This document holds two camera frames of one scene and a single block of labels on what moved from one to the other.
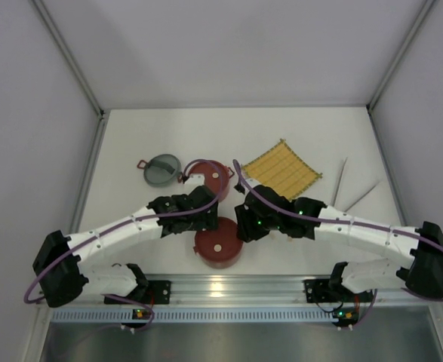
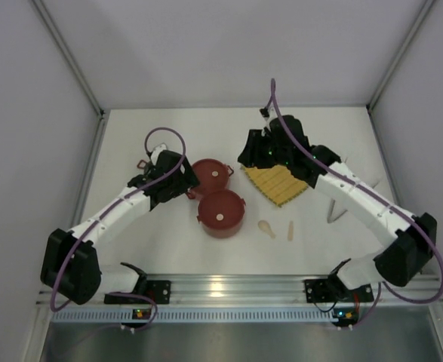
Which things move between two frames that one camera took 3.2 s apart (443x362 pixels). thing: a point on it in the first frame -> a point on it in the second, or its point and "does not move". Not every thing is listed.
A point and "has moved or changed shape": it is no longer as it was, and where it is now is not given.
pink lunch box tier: x=216 y=176 does not move
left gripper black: x=209 y=217 -> x=183 y=176
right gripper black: x=241 y=225 -> x=254 y=149
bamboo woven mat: x=282 y=167 does not move
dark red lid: x=221 y=243 has moved or changed shape
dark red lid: x=216 y=176 does not move
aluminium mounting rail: x=247 y=291 does not move
